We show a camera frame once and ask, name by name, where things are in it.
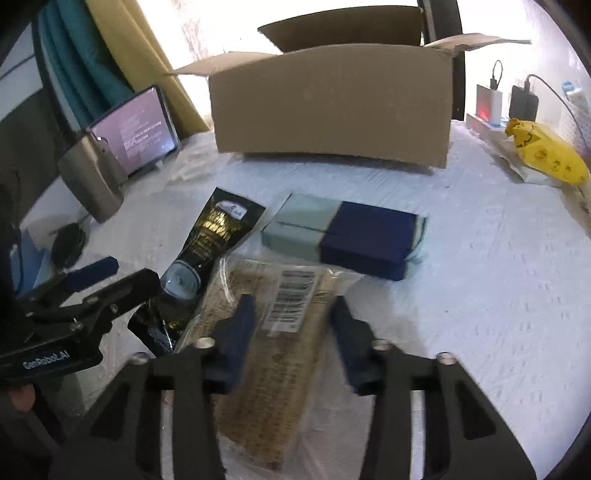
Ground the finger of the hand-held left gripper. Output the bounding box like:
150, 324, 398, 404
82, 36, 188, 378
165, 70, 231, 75
28, 268, 161, 333
16, 256, 120, 305

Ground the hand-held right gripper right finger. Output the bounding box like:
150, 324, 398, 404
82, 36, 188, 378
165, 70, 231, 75
329, 295, 539, 480

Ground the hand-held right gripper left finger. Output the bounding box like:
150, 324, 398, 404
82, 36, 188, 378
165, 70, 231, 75
48, 293, 257, 480

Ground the clear brown cracker packet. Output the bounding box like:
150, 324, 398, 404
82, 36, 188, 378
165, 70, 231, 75
173, 256, 365, 472

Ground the black gold snack packet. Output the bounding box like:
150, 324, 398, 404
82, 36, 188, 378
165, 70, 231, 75
127, 187, 267, 356

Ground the cardboard box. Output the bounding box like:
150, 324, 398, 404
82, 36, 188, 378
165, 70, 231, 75
164, 4, 532, 169

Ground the person's left hand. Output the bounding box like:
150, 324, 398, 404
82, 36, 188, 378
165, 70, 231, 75
9, 383, 35, 414

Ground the black round puck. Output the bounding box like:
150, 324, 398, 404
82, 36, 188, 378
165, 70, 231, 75
51, 223, 88, 271

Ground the blue bowl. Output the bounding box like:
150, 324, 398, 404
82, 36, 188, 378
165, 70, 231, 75
9, 231, 56, 296

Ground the stainless steel tumbler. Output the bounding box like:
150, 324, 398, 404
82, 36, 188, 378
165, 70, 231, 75
58, 129, 127, 224

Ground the navy and pale blue box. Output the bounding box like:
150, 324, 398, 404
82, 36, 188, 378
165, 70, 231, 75
261, 193, 428, 281

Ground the tablet with red screen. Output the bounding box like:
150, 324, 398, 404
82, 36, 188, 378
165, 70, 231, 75
87, 84, 182, 178

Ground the teal curtain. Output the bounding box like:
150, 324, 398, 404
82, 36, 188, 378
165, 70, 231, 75
39, 0, 139, 130

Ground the yellow curtain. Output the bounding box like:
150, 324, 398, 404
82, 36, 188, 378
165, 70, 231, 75
85, 0, 211, 134

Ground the white power strip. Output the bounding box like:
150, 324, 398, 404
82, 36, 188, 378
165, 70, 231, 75
465, 112, 513, 144

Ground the yellow wet wipes pack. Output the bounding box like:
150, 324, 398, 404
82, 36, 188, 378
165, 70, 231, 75
501, 117, 591, 188

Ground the white charger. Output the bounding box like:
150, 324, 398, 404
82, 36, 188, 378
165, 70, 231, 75
476, 83, 504, 125

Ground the black charger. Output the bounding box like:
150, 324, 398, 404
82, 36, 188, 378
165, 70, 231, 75
509, 85, 540, 121

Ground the white perforated basket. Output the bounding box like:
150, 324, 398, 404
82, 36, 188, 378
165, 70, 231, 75
558, 95, 591, 153

